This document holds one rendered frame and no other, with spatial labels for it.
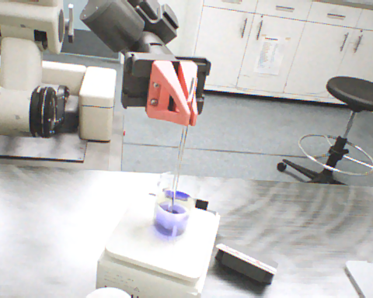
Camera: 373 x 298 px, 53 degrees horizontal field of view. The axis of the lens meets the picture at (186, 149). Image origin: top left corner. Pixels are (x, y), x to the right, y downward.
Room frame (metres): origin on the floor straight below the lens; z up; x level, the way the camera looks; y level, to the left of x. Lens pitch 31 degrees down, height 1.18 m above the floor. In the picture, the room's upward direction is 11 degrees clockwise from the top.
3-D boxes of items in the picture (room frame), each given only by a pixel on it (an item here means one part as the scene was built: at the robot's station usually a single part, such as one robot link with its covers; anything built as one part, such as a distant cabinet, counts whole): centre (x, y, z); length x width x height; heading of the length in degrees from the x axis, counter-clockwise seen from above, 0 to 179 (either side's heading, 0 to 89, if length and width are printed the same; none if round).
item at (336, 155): (1.74, -0.78, 0.28); 0.40 x 0.40 x 0.05
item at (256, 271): (0.40, -0.12, 0.77); 0.09 x 0.06 x 0.04; 70
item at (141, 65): (0.37, 0.03, 1.01); 0.09 x 0.07 x 0.07; 25
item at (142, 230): (0.35, 0.01, 0.83); 0.12 x 0.12 x 0.01; 82
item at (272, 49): (2.92, -0.51, 0.40); 0.24 x 0.01 x 0.30; 103
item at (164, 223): (0.36, 0.00, 0.87); 0.06 x 0.05 x 0.08; 136
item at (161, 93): (0.38, 0.01, 1.01); 0.09 x 0.07 x 0.07; 24
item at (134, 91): (0.44, 0.05, 1.01); 0.10 x 0.07 x 0.07; 115
